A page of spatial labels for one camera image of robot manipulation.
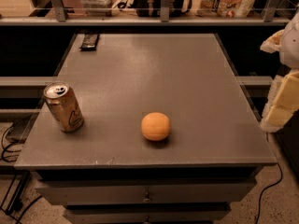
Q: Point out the dark bag on shelf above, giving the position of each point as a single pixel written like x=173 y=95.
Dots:
x=152 y=8

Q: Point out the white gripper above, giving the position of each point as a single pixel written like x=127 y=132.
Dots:
x=291 y=44

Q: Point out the colourful snack bag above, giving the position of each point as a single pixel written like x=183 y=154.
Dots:
x=225 y=8

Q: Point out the orange fruit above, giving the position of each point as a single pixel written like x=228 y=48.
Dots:
x=155 y=126

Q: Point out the grey drawer cabinet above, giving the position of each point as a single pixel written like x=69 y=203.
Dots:
x=107 y=172

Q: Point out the dark rxbar chocolate wrapper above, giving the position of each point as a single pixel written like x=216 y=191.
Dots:
x=90 y=42

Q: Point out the grey metal shelf rail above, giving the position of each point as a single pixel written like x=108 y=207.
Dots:
x=71 y=13

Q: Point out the orange soda can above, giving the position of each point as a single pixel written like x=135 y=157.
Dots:
x=63 y=105

